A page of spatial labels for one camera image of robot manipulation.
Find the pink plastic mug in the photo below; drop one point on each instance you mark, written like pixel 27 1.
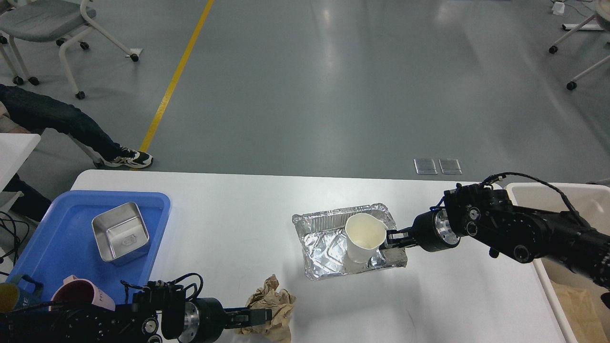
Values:
pixel 84 291

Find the white paper cup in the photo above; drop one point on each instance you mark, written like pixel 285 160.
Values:
pixel 365 235

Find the right floor socket plate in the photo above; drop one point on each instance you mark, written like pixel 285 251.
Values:
pixel 450 166

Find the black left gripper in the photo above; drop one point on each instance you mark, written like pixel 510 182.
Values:
pixel 205 319

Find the white side table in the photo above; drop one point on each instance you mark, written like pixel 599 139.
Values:
pixel 14 150

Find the person in dark trousers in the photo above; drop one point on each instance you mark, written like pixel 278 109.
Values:
pixel 25 112

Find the aluminium foil container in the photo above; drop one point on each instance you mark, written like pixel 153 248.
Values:
pixel 324 243

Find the grey office chair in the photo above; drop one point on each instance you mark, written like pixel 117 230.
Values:
pixel 45 21

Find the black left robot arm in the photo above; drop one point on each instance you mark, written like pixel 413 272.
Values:
pixel 159 310

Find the blue plastic tray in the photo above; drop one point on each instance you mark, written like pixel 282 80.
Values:
pixel 64 242

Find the stainless steel rectangular dish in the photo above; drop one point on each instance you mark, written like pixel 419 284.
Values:
pixel 121 235

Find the brown paper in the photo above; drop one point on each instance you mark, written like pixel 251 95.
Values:
pixel 281 302

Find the floor socket plate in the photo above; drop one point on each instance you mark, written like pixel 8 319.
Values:
pixel 425 166
pixel 450 166

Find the dark blue home mug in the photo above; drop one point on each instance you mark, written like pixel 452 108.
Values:
pixel 13 297

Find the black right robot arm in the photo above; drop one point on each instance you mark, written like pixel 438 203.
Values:
pixel 523 234

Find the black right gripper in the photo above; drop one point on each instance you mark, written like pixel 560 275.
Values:
pixel 431 231

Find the white plastic bin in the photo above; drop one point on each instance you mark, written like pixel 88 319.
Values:
pixel 576 300

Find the left floor socket plate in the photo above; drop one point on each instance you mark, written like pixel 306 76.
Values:
pixel 425 166

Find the white power adapter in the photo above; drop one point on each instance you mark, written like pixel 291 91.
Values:
pixel 558 8

